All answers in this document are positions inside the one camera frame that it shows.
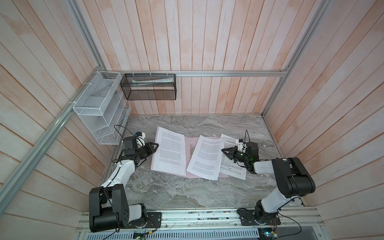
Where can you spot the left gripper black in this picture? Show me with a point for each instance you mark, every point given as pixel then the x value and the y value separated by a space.
pixel 152 148

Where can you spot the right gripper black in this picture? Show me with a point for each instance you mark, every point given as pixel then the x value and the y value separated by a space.
pixel 231 154

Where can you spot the printed paper sheet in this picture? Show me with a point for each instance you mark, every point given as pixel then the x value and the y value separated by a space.
pixel 228 166
pixel 206 160
pixel 170 156

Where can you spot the pink folder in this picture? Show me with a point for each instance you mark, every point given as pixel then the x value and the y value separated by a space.
pixel 188 175

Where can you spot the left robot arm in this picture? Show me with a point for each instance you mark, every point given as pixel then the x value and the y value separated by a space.
pixel 109 208

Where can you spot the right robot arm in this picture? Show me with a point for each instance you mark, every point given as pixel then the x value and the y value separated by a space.
pixel 292 178

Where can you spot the silver folder clip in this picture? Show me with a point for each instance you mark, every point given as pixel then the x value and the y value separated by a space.
pixel 192 148

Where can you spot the black mesh basket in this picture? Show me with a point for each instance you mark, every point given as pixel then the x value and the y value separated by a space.
pixel 148 93

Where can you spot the papers in black basket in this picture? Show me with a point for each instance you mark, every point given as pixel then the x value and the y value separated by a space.
pixel 150 82

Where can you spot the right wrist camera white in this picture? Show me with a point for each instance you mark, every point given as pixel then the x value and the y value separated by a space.
pixel 242 145

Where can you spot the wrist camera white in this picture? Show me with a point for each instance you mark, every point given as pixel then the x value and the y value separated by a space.
pixel 140 138
pixel 242 145

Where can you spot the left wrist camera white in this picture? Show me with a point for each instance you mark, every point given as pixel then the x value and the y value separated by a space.
pixel 140 138

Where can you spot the white wire mesh rack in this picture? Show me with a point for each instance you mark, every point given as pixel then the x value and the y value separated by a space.
pixel 103 108

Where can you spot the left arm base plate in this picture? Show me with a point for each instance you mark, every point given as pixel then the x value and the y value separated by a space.
pixel 152 220

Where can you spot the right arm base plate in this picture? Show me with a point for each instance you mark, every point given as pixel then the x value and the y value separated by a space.
pixel 257 217

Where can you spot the horizontal aluminium frame bar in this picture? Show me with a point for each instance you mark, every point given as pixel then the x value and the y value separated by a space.
pixel 227 73

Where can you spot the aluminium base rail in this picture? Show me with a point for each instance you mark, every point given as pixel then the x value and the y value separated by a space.
pixel 193 219

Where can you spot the left aluminium frame bar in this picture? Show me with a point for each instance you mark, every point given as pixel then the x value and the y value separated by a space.
pixel 31 160

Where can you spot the left rear aluminium post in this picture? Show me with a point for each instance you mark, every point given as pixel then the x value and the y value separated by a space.
pixel 75 10

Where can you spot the right aluminium frame post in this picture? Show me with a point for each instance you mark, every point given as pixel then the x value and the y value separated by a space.
pixel 305 38

